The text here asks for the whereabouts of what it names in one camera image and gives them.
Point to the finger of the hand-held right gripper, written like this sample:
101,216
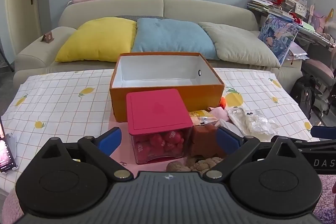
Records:
324,132

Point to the clear container with pink lid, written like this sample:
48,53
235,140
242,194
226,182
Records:
157,111

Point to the black tripod leg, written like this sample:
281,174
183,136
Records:
6,56

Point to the stack of papers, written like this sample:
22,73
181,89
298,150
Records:
258,5

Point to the brown phone stand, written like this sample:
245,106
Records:
48,37

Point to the pink cloth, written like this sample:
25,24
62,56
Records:
219,113

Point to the cluttered desk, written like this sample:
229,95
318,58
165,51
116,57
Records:
312,32

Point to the blue printed pillow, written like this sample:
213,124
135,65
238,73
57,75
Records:
278,35

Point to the yellow snack packet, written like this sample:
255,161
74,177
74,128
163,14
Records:
202,115

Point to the orange ball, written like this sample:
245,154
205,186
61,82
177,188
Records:
223,102

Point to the beige sofa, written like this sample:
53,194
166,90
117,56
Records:
183,7

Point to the brown plush block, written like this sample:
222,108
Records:
203,137

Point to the grey mesh cushion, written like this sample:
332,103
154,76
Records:
147,17

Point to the black backpack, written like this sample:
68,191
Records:
303,94

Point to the yellow pillow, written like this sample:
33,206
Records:
97,40

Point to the grey-green pillow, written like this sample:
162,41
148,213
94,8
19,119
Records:
236,43

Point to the pink desk chair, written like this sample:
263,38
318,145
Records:
317,69

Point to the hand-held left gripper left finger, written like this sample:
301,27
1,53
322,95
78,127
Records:
110,138

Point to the clear plastic bag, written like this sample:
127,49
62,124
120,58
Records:
258,121

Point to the smartphone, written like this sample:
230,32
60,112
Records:
5,150

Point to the white phone holder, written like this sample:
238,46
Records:
13,140

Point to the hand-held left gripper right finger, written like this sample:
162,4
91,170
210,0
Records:
227,140

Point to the orange cardboard box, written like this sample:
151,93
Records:
118,103

